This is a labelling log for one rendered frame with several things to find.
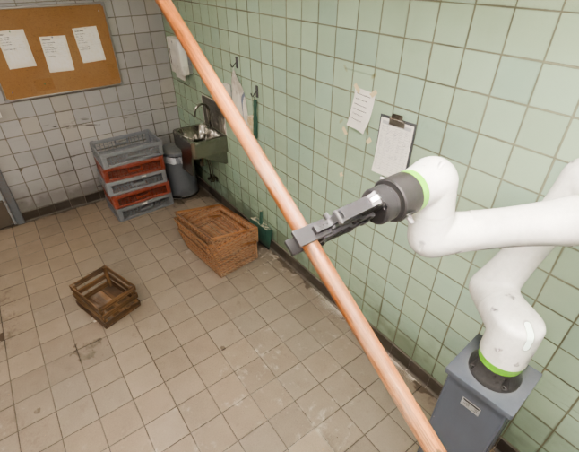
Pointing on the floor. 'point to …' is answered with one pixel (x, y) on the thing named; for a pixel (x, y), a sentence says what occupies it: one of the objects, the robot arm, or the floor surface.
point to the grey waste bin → (177, 179)
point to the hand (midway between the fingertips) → (307, 237)
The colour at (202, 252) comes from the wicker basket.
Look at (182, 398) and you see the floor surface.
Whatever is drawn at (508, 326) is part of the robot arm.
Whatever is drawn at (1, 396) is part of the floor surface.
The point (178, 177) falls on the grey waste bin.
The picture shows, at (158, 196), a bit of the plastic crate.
